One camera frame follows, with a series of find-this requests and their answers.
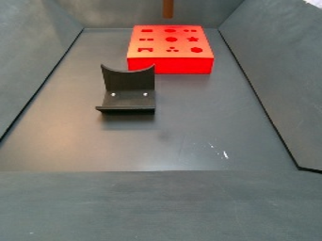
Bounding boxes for brown oval peg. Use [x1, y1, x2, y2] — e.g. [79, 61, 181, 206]
[162, 0, 174, 19]

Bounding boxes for black curved peg holder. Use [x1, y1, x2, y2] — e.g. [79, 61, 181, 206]
[96, 65, 157, 113]

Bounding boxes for red shape sorting block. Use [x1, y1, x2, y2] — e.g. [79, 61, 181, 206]
[127, 24, 215, 74]

